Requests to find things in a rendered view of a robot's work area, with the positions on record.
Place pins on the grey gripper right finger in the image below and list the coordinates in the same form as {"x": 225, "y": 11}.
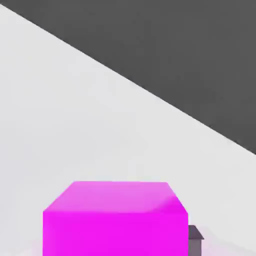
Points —
{"x": 195, "y": 245}

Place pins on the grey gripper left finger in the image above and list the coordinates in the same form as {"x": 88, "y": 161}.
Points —
{"x": 37, "y": 253}

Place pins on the small magenta cube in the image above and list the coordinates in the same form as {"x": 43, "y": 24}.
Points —
{"x": 115, "y": 232}

